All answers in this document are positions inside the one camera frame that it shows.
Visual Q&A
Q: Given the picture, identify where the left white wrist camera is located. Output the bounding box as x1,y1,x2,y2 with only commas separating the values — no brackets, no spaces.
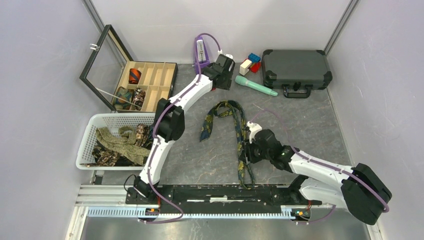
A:
217,49,234,59

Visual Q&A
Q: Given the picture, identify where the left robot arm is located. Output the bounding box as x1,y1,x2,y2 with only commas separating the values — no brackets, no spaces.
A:
134,54,235,204

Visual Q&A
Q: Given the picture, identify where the red toy block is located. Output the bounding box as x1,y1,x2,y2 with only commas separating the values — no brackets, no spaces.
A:
249,62,261,73

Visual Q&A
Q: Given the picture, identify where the teal patterned rolled tie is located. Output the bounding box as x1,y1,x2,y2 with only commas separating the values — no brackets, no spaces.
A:
114,86,134,110

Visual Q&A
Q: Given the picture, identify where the white plastic basket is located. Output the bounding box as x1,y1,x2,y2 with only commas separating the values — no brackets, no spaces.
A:
75,112,155,171

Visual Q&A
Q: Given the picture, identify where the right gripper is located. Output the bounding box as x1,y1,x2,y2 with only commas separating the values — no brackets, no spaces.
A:
238,137,272,165

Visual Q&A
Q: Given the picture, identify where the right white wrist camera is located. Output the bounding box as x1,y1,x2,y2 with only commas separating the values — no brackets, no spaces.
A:
246,121,263,144

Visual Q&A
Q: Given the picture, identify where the white toy block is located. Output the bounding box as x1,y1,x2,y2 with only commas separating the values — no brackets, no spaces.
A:
239,59,253,76

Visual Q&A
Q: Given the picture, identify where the olive green tie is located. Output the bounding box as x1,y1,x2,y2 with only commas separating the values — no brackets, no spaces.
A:
95,125,152,166

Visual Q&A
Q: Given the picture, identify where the dark grey carrying case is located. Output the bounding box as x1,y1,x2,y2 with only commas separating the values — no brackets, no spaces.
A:
261,49,333,99

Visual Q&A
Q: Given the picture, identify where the mint green flashlight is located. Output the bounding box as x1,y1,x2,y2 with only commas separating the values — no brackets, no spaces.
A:
235,75,278,97

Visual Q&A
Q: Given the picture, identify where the orange navy rolled tie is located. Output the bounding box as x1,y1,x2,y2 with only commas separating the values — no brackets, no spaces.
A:
128,68,142,85

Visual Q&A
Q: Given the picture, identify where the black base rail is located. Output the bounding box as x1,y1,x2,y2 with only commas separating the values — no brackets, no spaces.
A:
125,184,322,215

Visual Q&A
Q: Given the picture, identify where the purple metronome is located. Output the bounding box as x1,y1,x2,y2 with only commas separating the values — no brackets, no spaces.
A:
193,36,211,75

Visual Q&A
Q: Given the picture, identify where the navy yellow floral tie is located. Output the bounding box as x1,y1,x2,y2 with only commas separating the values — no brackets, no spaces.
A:
199,100,256,190

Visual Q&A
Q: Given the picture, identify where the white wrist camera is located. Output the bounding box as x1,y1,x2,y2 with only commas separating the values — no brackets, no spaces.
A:
217,49,234,59
246,121,263,144

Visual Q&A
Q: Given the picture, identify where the dark floral rolled tie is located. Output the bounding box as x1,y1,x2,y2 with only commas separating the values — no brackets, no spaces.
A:
132,87,146,111

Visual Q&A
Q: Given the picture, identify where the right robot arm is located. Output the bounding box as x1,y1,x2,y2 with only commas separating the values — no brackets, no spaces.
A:
246,122,393,225

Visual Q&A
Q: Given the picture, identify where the wooden tie organizer box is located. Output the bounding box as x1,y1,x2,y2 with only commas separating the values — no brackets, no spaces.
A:
79,24,178,113

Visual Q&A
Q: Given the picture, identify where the blue toy brick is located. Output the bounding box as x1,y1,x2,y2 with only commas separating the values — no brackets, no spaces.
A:
248,53,261,63

